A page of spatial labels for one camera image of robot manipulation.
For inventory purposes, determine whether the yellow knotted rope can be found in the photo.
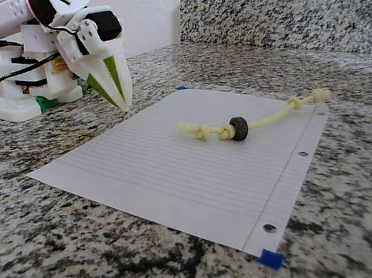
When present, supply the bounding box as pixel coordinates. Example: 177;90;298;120
175;88;334;144

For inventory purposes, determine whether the small black ring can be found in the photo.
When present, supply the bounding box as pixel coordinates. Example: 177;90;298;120
228;116;250;142

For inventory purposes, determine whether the green table clamp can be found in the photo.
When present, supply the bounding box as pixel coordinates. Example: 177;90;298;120
35;94;58;113

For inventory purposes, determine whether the lined paper sheet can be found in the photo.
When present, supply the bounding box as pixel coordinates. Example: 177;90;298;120
21;78;341;276

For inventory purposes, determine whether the granite backsplash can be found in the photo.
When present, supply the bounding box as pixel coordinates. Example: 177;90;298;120
177;0;372;70

